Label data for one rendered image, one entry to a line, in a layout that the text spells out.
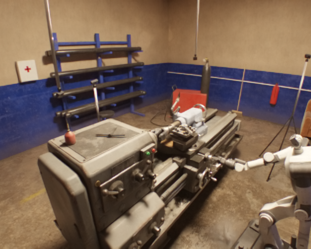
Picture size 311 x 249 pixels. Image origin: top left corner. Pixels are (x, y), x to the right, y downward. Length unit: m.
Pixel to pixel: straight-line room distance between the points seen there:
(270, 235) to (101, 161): 1.57
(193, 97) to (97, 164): 4.00
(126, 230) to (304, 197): 1.13
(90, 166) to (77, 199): 0.18
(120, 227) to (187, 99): 3.96
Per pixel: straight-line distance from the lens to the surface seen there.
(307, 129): 5.16
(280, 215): 1.85
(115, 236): 1.35
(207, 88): 4.87
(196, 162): 1.87
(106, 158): 1.11
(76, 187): 1.06
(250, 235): 2.29
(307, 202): 1.46
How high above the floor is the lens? 1.90
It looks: 23 degrees down
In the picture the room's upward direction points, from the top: straight up
